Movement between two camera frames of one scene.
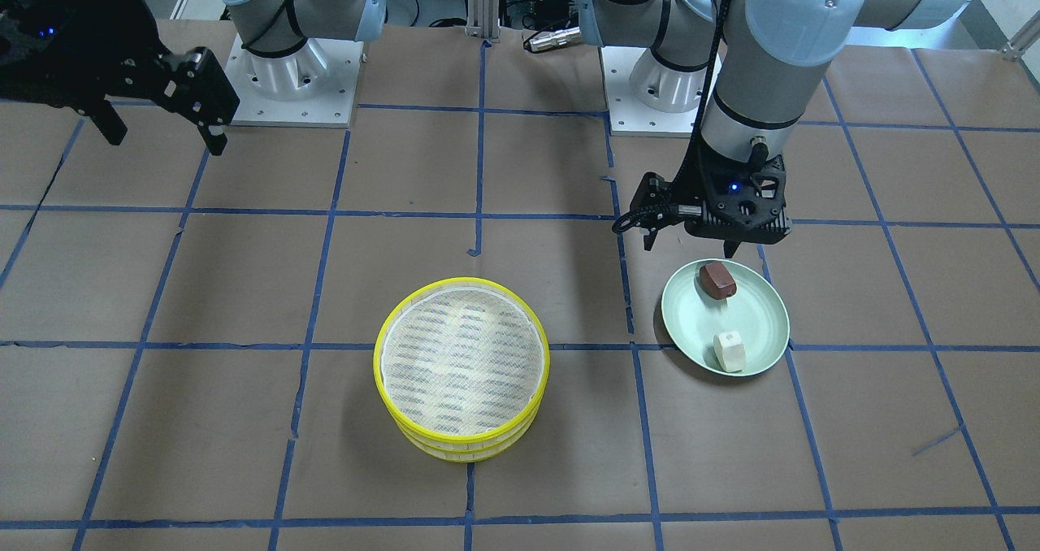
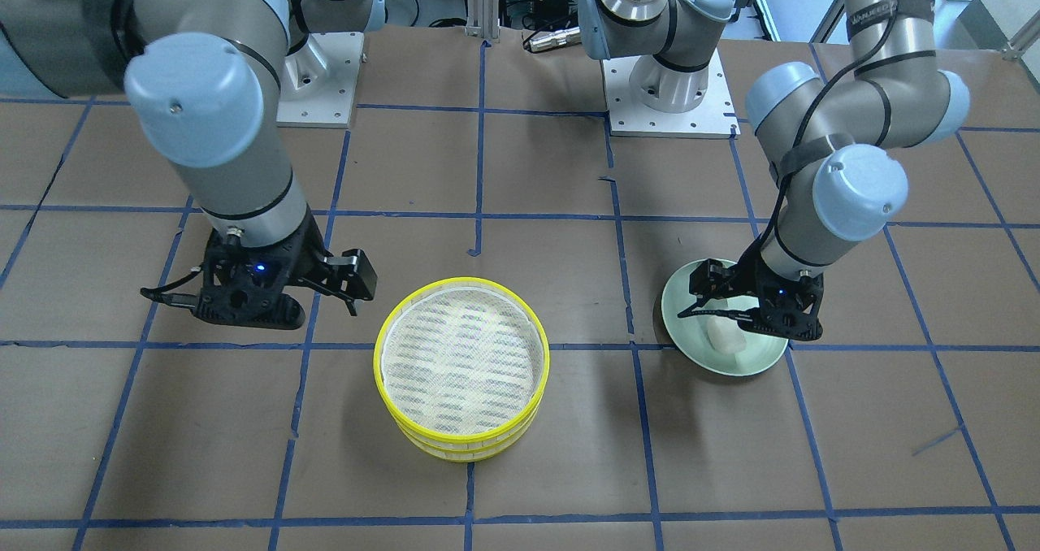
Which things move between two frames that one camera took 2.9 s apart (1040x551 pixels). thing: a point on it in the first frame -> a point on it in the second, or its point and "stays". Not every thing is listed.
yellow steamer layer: [461, 361] stays
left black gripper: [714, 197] -> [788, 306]
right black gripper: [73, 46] -> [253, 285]
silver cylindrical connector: [553, 37] stays
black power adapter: [552, 6] stays
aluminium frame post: [483, 2] stays
